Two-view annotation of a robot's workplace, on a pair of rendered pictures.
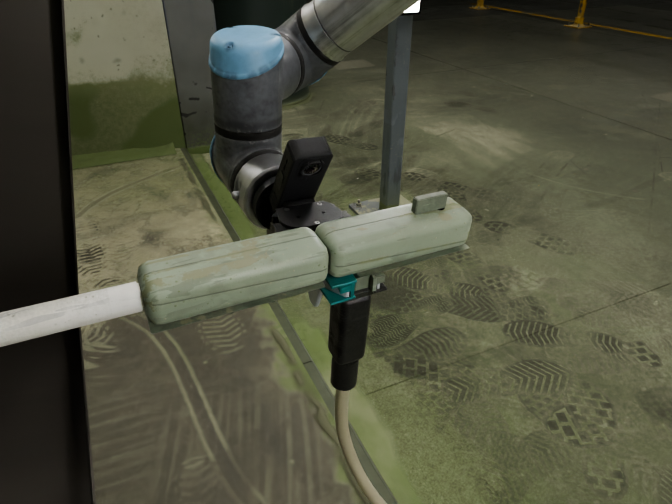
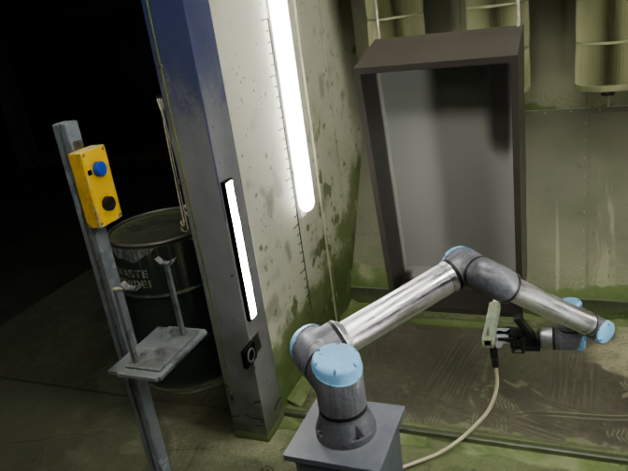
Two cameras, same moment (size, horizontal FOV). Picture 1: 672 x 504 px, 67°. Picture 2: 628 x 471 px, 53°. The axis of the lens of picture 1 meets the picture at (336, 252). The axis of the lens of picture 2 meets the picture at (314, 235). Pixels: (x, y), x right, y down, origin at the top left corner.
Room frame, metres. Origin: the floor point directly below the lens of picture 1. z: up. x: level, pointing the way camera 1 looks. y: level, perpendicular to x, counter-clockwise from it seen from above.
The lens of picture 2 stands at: (1.66, -1.99, 1.93)
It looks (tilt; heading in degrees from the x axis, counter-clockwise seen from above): 21 degrees down; 139
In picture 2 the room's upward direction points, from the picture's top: 8 degrees counter-clockwise
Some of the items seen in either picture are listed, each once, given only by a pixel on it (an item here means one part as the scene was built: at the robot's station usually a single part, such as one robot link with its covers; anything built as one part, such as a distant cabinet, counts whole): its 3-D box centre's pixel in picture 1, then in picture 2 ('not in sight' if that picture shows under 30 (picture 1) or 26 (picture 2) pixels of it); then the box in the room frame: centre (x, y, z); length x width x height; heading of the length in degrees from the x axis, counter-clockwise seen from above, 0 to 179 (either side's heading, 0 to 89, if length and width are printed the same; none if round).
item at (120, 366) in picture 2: not in sight; (159, 351); (-0.26, -1.15, 0.78); 0.31 x 0.23 x 0.01; 115
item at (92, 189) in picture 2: not in sight; (95, 186); (-0.34, -1.19, 1.42); 0.12 x 0.06 x 0.26; 115
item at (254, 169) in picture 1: (270, 193); (546, 337); (0.59, 0.08, 0.51); 0.10 x 0.05 x 0.09; 117
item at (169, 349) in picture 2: not in sight; (153, 310); (-0.25, -1.14, 0.95); 0.26 x 0.15 x 0.32; 115
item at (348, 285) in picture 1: (334, 279); not in sight; (0.39, 0.00, 0.51); 0.04 x 0.03 x 0.02; 26
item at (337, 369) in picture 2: not in sight; (337, 378); (0.44, -0.93, 0.83); 0.17 x 0.15 x 0.18; 159
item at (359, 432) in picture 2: not in sight; (344, 416); (0.45, -0.93, 0.69); 0.19 x 0.19 x 0.10
